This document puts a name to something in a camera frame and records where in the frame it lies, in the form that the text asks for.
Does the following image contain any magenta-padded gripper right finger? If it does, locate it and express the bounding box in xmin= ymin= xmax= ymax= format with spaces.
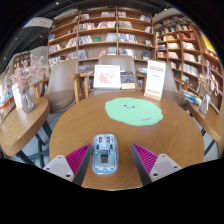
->
xmin=130 ymin=143 xmax=183 ymax=186

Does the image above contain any small white table sign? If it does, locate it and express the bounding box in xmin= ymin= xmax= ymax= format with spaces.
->
xmin=11 ymin=82 xmax=23 ymax=111

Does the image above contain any glass vase with pale flowers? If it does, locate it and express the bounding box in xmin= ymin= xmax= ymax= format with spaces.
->
xmin=196 ymin=59 xmax=223 ymax=115

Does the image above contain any tall angled wooden bookshelf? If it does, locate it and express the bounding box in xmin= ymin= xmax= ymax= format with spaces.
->
xmin=154 ymin=13 xmax=224 ymax=111

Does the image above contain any round wooden side table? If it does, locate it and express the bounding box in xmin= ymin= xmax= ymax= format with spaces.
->
xmin=186 ymin=99 xmax=224 ymax=158
xmin=0 ymin=96 xmax=51 ymax=168

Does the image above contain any glass vase with pink flowers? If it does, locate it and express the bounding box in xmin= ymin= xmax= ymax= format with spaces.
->
xmin=9 ymin=54 xmax=51 ymax=114

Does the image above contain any green blob-shaped mouse pad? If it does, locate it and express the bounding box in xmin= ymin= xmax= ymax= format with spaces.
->
xmin=104 ymin=96 xmax=164 ymax=127

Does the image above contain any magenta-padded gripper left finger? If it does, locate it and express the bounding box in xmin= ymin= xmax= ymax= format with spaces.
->
xmin=42 ymin=143 xmax=93 ymax=186

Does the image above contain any beige padded wooden armchair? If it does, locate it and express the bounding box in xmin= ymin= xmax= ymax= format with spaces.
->
xmin=29 ymin=77 xmax=50 ymax=99
xmin=78 ymin=54 xmax=148 ymax=98
xmin=43 ymin=59 xmax=81 ymax=113
xmin=161 ymin=63 xmax=191 ymax=108

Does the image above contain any stack of blue books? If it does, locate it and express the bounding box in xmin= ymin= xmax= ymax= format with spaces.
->
xmin=181 ymin=89 xmax=203 ymax=106

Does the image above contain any white table sign red print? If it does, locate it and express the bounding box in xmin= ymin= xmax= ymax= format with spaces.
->
xmin=143 ymin=59 xmax=167 ymax=102

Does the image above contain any dark cover book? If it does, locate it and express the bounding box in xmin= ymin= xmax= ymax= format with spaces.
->
xmin=119 ymin=70 xmax=137 ymax=90

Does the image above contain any transparent blue computer mouse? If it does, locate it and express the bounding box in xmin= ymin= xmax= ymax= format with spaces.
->
xmin=90 ymin=133 xmax=118 ymax=176

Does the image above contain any white framed red drawing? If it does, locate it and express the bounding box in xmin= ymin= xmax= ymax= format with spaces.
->
xmin=92 ymin=64 xmax=122 ymax=90

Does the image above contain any small distant wooden bookshelf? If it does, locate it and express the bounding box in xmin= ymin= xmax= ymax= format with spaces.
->
xmin=12 ymin=51 xmax=33 ymax=73

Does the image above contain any wide wooden bookshelf with books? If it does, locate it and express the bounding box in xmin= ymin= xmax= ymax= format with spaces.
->
xmin=47 ymin=6 xmax=157 ymax=68

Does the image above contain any white hanging ceiling sign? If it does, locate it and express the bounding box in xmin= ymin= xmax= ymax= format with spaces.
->
xmin=22 ymin=16 xmax=54 ymax=29

